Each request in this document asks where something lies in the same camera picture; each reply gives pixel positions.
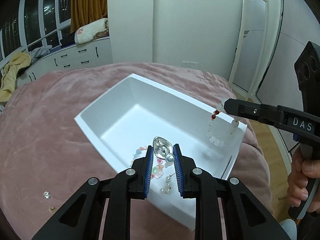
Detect colourful bead bracelet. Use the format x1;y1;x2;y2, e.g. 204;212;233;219
130;146;164;179

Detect silver oval brooch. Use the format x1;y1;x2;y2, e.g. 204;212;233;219
152;136;175;163

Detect yellow fleece robe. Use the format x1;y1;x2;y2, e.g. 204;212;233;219
0;52;32;103

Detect dark folded clothes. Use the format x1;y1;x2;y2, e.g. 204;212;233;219
59;32;75;48

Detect white framed standing mirror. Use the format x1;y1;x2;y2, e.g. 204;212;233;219
229;0;269;100

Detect grey crumpled clothes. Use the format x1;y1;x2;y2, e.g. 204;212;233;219
29;46;53;58

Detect white wardrobe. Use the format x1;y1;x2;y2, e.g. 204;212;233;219
257;0;320;153

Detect person's light grey trouser leg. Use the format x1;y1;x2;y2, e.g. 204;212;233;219
279;219;298;240

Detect white bead bracelet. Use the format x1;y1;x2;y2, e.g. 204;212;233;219
206;99;240;147

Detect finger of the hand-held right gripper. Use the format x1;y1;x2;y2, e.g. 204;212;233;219
223;98;285;130

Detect mustard curtain beside wall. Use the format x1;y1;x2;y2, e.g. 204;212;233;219
70;0;108;34

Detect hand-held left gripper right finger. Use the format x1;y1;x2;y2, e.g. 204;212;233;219
173;144;284;240

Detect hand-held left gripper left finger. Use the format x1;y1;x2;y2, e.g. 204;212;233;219
31;145;154;240

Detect pearl cluster earring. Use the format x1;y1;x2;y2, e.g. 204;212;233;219
160;173;175;195

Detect person's right hand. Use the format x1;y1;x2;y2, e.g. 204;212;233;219
287;151;320;207

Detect large bay window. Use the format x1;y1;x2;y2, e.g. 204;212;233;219
0;0;73;63

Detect white window seat cabinet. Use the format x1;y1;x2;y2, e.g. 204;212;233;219
15;36;112;85

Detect pink plush blanket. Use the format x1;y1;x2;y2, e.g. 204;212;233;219
0;62;272;240

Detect white storage box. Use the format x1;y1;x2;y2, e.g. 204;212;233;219
74;73;248;232

